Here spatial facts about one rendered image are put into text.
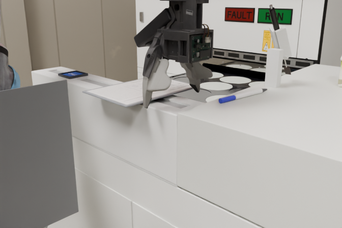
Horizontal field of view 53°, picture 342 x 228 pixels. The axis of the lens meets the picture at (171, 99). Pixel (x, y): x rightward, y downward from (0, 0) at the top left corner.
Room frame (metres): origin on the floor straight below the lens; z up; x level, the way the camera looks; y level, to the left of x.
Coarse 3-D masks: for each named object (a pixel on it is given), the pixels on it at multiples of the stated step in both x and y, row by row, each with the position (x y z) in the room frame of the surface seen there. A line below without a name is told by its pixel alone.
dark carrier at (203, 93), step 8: (216, 72) 1.21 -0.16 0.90; (184, 80) 1.09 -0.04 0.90; (200, 80) 1.09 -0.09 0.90; (208, 80) 1.08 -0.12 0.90; (216, 80) 1.08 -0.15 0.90; (256, 80) 1.08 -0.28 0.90; (264, 80) 1.08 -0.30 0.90; (200, 88) 0.99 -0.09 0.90; (232, 88) 0.99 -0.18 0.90; (240, 88) 0.99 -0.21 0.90; (184, 96) 0.90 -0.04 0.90; (192, 96) 0.90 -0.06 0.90; (200, 96) 0.90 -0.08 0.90; (208, 96) 0.90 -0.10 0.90
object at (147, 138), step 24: (48, 72) 0.93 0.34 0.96; (72, 96) 0.81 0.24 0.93; (168, 96) 0.69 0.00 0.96; (72, 120) 0.81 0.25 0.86; (96, 120) 0.74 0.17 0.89; (120, 120) 0.68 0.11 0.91; (144, 120) 0.63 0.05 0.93; (168, 120) 0.59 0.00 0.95; (96, 144) 0.75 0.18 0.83; (120, 144) 0.68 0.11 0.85; (144, 144) 0.63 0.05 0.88; (168, 144) 0.59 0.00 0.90; (144, 168) 0.63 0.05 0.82; (168, 168) 0.59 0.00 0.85
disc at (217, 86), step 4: (200, 84) 1.03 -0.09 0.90; (204, 84) 1.03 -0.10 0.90; (208, 84) 1.03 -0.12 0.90; (212, 84) 1.03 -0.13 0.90; (216, 84) 1.03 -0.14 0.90; (220, 84) 1.03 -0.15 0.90; (224, 84) 1.03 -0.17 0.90; (228, 84) 1.03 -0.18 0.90; (204, 88) 0.99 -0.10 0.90; (208, 88) 0.99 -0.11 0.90; (212, 88) 0.99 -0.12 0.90; (216, 88) 0.99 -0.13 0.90; (220, 88) 0.99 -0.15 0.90; (224, 88) 0.99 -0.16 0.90; (228, 88) 0.99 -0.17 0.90
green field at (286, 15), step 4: (260, 12) 1.16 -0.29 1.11; (264, 12) 1.15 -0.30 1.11; (268, 12) 1.14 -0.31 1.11; (276, 12) 1.12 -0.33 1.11; (280, 12) 1.11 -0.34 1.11; (284, 12) 1.10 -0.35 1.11; (288, 12) 1.10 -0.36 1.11; (260, 16) 1.16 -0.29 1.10; (264, 16) 1.15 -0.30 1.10; (268, 16) 1.14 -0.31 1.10; (280, 16) 1.11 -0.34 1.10; (284, 16) 1.10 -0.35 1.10; (288, 16) 1.10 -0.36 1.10; (260, 20) 1.16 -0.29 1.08; (264, 20) 1.15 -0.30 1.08; (268, 20) 1.14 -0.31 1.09; (280, 20) 1.11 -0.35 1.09; (284, 20) 1.10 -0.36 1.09; (288, 20) 1.09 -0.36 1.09
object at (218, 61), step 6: (210, 60) 1.28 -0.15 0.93; (216, 60) 1.26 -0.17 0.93; (222, 60) 1.25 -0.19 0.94; (228, 60) 1.23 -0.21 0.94; (234, 60) 1.22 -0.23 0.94; (204, 66) 1.32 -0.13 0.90; (228, 66) 1.23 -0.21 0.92; (234, 66) 1.21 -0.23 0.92; (240, 66) 1.19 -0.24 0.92; (246, 66) 1.18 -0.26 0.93; (252, 66) 1.16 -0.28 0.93; (258, 66) 1.15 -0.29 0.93; (264, 66) 1.13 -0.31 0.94; (282, 72) 1.09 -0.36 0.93
